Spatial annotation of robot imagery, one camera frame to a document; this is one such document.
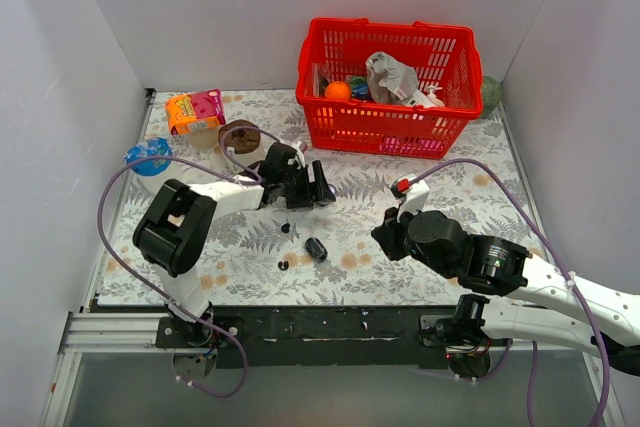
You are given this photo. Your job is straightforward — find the black earbud charging case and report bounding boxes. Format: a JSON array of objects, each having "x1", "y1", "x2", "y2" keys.
[{"x1": 304, "y1": 237, "x2": 328, "y2": 262}]

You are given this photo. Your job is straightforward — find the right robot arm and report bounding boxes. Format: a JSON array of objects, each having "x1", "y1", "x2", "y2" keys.
[{"x1": 371, "y1": 208, "x2": 639, "y2": 376}]

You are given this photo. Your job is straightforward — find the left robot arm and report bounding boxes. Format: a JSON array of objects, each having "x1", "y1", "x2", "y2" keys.
[{"x1": 133, "y1": 142, "x2": 336, "y2": 347}]

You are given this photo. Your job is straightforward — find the brown topped paper roll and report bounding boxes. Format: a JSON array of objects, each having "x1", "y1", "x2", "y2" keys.
[{"x1": 218, "y1": 119, "x2": 266, "y2": 167}]

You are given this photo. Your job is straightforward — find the orange fruit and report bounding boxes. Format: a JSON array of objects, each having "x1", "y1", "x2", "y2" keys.
[{"x1": 324, "y1": 81, "x2": 351, "y2": 101}]

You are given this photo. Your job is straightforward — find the beige cup under package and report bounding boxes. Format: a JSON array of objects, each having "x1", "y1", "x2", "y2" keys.
[{"x1": 186, "y1": 127, "x2": 219, "y2": 151}]

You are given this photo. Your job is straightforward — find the clear plastic packet in basket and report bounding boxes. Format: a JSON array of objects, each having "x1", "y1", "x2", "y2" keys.
[{"x1": 311, "y1": 63, "x2": 332, "y2": 97}]

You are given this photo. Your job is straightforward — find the blue green item in basket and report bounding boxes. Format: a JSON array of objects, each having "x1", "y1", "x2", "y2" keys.
[{"x1": 347, "y1": 75, "x2": 371, "y2": 101}]

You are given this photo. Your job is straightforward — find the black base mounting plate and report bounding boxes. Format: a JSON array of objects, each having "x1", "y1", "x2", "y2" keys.
[{"x1": 155, "y1": 306, "x2": 506, "y2": 378}]

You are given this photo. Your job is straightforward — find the orange pink snack package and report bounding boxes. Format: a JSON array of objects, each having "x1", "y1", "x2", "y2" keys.
[{"x1": 165, "y1": 89, "x2": 226, "y2": 136}]

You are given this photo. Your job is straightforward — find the white pump bottle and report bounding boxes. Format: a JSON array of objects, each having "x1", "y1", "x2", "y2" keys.
[{"x1": 400, "y1": 85, "x2": 445, "y2": 108}]

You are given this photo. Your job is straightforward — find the crumpled grey paper bag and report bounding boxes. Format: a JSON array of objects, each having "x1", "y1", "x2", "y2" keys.
[{"x1": 365, "y1": 51, "x2": 419, "y2": 105}]

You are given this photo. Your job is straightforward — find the blue lidded white cup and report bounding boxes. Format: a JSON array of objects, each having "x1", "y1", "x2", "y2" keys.
[{"x1": 123, "y1": 137, "x2": 182, "y2": 195}]

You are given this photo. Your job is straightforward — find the green ball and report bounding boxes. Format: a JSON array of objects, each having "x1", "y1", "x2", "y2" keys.
[{"x1": 480, "y1": 76, "x2": 502, "y2": 119}]

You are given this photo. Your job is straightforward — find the red plastic shopping basket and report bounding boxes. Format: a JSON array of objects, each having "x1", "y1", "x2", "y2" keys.
[{"x1": 296, "y1": 18, "x2": 483, "y2": 160}]

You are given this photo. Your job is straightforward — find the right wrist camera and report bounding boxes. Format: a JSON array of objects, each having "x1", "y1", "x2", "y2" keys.
[{"x1": 390, "y1": 174, "x2": 430, "y2": 220}]

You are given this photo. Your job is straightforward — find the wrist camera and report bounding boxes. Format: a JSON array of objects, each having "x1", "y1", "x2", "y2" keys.
[
  {"x1": 390, "y1": 174, "x2": 430, "y2": 220},
  {"x1": 291, "y1": 141, "x2": 308, "y2": 168}
]

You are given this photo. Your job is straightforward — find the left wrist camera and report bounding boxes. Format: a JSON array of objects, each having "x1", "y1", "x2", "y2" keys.
[{"x1": 291, "y1": 141, "x2": 308, "y2": 168}]

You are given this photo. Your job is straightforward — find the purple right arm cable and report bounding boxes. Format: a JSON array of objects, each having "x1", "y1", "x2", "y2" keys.
[{"x1": 412, "y1": 158, "x2": 612, "y2": 427}]

